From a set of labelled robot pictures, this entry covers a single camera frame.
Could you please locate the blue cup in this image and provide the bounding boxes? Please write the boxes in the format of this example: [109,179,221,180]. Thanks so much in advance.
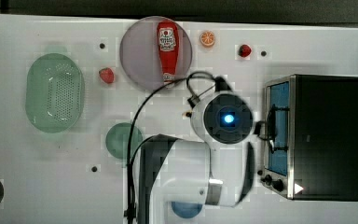
[171,202,202,218]

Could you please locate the small dark red strawberry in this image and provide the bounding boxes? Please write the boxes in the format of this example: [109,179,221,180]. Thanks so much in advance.
[239,45,252,58]

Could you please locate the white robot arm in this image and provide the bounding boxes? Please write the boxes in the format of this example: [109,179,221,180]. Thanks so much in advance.
[133,91,255,224]

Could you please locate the red ketchup bottle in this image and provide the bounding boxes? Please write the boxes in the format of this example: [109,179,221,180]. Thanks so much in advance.
[157,20,179,84]

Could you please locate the black toaster oven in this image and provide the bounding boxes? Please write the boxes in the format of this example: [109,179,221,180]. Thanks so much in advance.
[258,75,358,202]

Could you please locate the grey round plate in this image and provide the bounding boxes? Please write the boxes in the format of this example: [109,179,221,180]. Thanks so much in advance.
[119,16,193,91]

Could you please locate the green plastic colander basket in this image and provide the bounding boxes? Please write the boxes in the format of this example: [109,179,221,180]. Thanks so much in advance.
[25,46,85,133]

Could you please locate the large red strawberry toy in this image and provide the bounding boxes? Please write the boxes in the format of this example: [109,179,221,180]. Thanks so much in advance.
[99,68,115,84]

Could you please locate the orange slice toy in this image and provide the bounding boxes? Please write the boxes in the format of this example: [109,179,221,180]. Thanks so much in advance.
[200,31,215,48]

